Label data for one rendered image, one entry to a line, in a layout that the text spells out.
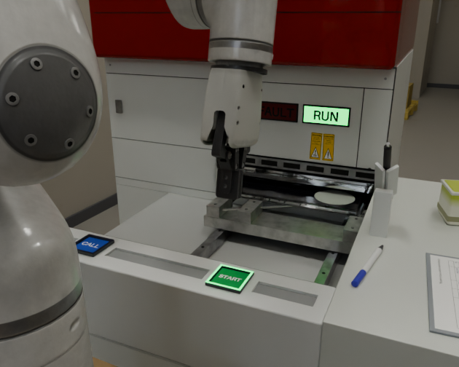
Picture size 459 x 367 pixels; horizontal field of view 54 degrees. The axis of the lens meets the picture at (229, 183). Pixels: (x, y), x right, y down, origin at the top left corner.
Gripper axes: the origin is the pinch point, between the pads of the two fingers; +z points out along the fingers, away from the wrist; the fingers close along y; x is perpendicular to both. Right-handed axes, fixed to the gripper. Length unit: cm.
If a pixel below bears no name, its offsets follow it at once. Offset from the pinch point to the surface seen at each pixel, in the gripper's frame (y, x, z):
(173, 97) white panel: -57, -43, -12
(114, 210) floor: -210, -176, 70
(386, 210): -24.5, 19.4, 4.9
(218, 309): 0.7, 0.3, 18.1
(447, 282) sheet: -14.2, 29.6, 12.1
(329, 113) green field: -57, 1, -11
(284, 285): -5.3, 7.9, 14.8
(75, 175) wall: -178, -185, 42
